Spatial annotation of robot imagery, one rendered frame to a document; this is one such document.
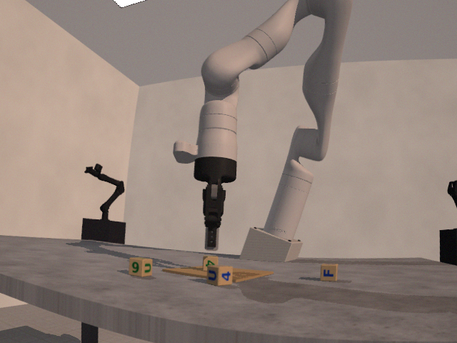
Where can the tan flat mat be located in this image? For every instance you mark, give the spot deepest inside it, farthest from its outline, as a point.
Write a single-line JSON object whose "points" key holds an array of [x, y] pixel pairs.
{"points": [[239, 275]]}

